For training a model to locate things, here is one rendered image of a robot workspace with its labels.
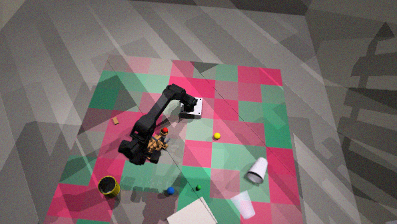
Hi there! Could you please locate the yellow cup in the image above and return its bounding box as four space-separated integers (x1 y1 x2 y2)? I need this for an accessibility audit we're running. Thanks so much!
98 176 121 198

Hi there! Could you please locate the blue ball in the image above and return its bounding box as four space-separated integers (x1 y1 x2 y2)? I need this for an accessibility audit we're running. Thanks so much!
167 187 175 195

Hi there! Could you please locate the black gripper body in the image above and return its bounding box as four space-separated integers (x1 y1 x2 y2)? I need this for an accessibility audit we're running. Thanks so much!
118 140 161 164

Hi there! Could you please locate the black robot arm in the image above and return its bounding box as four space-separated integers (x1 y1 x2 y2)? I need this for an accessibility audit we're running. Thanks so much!
123 83 198 166

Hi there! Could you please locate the white paper cup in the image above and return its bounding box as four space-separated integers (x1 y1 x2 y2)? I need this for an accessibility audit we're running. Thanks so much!
231 190 255 219
246 157 268 183

